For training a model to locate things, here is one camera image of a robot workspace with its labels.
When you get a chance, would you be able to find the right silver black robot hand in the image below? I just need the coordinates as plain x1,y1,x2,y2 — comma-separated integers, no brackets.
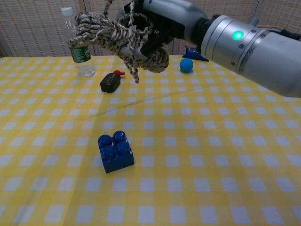
116,0,209,59

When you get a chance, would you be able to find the speckled braided rope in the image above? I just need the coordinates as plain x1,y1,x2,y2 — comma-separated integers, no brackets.
67,0,170,84

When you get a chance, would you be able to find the blue clip case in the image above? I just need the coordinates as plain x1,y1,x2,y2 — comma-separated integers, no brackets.
182,45,210,62

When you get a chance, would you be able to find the blue ball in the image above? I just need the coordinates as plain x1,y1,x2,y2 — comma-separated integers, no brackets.
179,58,194,73

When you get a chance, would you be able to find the small black bottle red cap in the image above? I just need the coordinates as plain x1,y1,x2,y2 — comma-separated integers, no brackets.
100,70,127,93

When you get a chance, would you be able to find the clear plastic water bottle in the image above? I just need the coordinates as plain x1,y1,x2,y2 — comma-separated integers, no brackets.
60,6,96,78

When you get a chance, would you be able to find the yellow checkered tablecloth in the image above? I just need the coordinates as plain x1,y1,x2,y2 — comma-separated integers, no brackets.
0,55,301,226

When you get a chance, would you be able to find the bamboo folding screen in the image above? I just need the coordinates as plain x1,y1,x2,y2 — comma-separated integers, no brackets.
0,0,301,58

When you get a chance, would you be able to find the blue building brick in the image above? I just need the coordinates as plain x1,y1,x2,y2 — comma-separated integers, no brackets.
97,130,135,174

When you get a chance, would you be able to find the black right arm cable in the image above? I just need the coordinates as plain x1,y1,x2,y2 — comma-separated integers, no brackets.
268,27,301,41

